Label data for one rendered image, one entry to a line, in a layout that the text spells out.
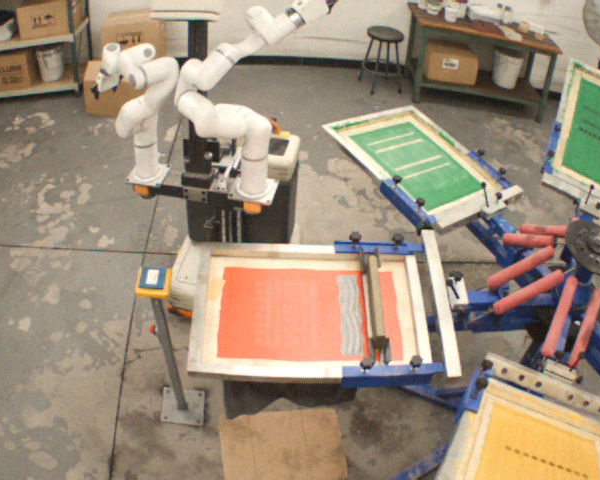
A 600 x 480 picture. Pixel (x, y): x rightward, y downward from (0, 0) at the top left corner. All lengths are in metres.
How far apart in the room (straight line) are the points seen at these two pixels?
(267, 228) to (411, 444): 1.34
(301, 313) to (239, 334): 0.23
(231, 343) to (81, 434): 1.28
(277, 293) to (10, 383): 1.79
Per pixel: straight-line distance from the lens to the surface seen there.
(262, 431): 2.81
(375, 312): 1.93
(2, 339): 3.45
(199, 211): 3.05
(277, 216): 2.93
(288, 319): 2.01
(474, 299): 2.08
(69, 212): 4.07
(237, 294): 2.08
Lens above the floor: 2.52
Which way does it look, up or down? 43 degrees down
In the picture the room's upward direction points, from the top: 4 degrees clockwise
